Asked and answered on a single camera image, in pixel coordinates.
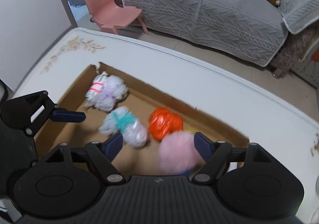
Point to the pink fluffy pompom bundle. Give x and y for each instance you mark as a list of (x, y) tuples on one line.
[(177, 153)]

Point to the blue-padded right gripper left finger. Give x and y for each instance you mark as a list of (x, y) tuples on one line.
[(100, 156)]

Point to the shallow cardboard box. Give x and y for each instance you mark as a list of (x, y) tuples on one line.
[(142, 99)]

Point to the pink plastic child chair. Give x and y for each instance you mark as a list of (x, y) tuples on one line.
[(110, 17)]

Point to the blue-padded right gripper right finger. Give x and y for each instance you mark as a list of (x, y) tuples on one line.
[(215, 155)]

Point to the small orange plastic bundle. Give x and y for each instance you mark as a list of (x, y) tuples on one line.
[(163, 122)]

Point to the seed shell pile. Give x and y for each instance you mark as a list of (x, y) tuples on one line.
[(315, 148)]

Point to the white fuzzy red-tied bundle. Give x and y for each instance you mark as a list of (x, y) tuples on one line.
[(105, 92)]

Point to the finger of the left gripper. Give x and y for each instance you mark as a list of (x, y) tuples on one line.
[(63, 115)]

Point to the grey quilted sofa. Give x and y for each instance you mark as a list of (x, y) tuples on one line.
[(252, 30)]

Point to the bubble wrap teal tie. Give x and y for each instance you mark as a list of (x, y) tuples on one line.
[(123, 121)]

